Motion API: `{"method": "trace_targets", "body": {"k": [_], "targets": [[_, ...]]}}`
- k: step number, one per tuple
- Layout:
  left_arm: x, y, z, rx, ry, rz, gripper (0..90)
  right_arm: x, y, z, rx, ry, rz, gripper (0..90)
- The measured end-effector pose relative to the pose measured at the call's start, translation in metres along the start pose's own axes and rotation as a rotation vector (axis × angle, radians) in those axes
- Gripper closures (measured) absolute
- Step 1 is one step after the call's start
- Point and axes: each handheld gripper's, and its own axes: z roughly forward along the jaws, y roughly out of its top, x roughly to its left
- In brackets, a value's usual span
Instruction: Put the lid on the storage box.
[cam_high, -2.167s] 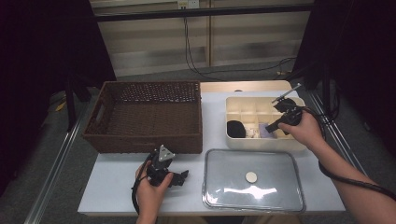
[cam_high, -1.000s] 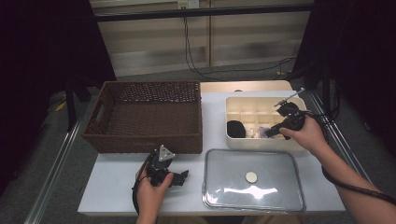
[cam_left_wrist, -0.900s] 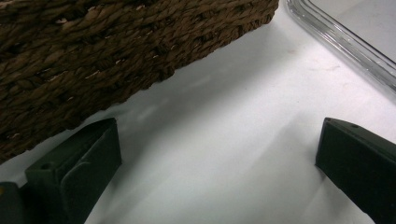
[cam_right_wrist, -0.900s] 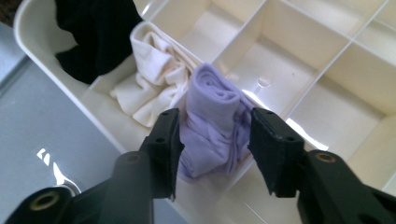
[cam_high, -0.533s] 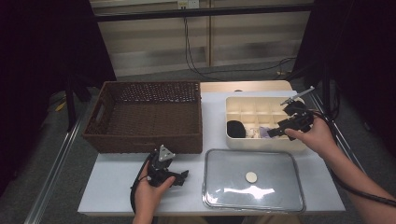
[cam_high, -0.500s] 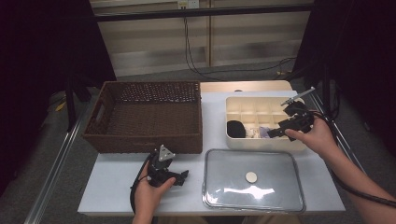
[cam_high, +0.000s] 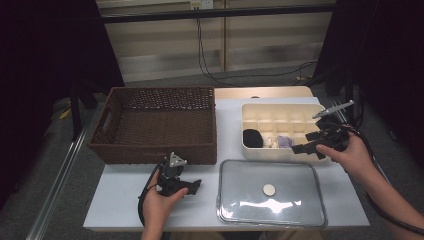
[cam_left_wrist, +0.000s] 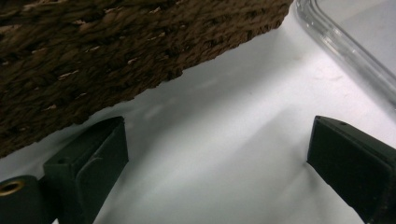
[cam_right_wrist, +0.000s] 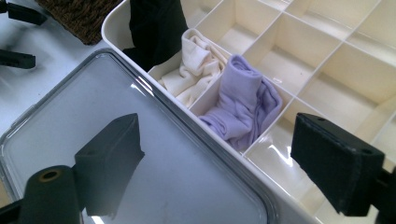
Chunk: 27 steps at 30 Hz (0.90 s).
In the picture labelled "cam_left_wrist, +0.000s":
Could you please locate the brown woven basket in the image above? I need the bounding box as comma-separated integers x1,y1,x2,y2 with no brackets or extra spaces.
0,0,295,161

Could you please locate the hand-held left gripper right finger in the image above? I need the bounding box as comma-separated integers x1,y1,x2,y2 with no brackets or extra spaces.
305,115,396,224

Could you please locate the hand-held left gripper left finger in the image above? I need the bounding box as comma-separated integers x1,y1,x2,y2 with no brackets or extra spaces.
42,116,130,224

